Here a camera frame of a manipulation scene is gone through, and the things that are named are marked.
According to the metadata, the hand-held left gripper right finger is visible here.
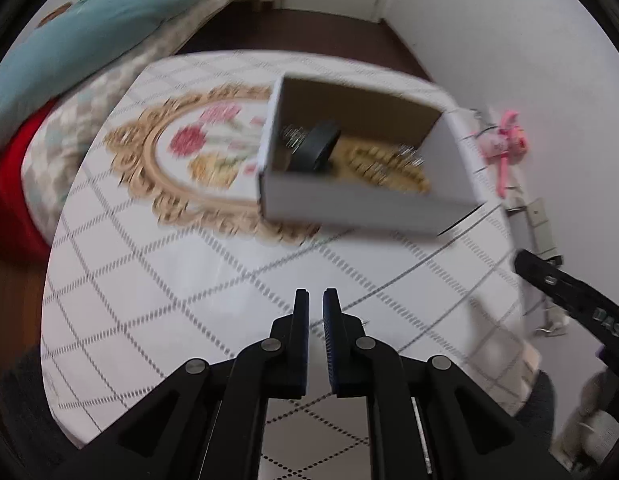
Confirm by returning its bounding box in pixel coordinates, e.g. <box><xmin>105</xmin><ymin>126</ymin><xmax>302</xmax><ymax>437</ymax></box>
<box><xmin>322</xmin><ymin>288</ymin><xmax>575</xmax><ymax>480</ymax></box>

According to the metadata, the black fleece clothing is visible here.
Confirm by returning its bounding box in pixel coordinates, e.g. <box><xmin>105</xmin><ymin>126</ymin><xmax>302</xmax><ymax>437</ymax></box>
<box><xmin>0</xmin><ymin>350</ymin><xmax>557</xmax><ymax>466</ymax></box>

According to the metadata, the orange brown cloth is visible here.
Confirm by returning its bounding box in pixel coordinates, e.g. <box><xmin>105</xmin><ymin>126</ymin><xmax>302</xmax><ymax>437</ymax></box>
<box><xmin>40</xmin><ymin>2</ymin><xmax>73</xmax><ymax>26</ymax></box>

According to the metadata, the white charger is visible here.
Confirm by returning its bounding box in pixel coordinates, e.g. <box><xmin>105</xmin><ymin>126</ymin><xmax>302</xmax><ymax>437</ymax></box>
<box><xmin>538</xmin><ymin>305</ymin><xmax>570</xmax><ymax>336</ymax></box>

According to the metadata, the grey wall socket strip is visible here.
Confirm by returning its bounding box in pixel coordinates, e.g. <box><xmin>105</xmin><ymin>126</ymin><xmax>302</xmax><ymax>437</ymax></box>
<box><xmin>524</xmin><ymin>197</ymin><xmax>563</xmax><ymax>261</ymax></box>

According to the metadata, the pink plush toy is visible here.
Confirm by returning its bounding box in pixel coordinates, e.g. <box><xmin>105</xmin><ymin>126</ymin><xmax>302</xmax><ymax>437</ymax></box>
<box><xmin>477</xmin><ymin>107</ymin><xmax>530</xmax><ymax>198</ymax></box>

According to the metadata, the silver charm bracelet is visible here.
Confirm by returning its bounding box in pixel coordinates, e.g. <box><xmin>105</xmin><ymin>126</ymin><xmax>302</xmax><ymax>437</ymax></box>
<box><xmin>389</xmin><ymin>142</ymin><xmax>425</xmax><ymax>166</ymax></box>

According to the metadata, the white cardboard box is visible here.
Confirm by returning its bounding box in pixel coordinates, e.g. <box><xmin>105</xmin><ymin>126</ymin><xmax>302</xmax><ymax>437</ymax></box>
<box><xmin>258</xmin><ymin>74</ymin><xmax>483</xmax><ymax>238</ymax></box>

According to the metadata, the red bed sheet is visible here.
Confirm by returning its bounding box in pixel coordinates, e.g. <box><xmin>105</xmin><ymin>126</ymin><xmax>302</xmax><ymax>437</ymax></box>
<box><xmin>0</xmin><ymin>102</ymin><xmax>58</xmax><ymax>261</ymax></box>

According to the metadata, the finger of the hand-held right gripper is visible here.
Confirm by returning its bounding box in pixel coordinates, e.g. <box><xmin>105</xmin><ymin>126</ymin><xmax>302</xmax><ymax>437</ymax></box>
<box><xmin>513</xmin><ymin>250</ymin><xmax>581</xmax><ymax>311</ymax></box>

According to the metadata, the checkered bed mattress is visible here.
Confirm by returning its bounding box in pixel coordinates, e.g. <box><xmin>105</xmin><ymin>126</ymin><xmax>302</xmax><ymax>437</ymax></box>
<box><xmin>20</xmin><ymin>0</ymin><xmax>265</xmax><ymax>221</ymax></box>

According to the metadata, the light blue pillow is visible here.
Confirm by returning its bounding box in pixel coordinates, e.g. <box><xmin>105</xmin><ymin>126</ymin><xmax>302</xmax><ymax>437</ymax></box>
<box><xmin>0</xmin><ymin>0</ymin><xmax>280</xmax><ymax>133</ymax></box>

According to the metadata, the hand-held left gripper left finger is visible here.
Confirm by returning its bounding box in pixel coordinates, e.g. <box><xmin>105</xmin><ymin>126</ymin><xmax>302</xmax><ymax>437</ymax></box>
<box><xmin>54</xmin><ymin>287</ymin><xmax>310</xmax><ymax>480</ymax></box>

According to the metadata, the white diamond pattern tablecloth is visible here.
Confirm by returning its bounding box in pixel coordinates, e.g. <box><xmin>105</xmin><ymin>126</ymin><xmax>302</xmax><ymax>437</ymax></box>
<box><xmin>40</xmin><ymin>50</ymin><xmax>543</xmax><ymax>480</ymax></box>

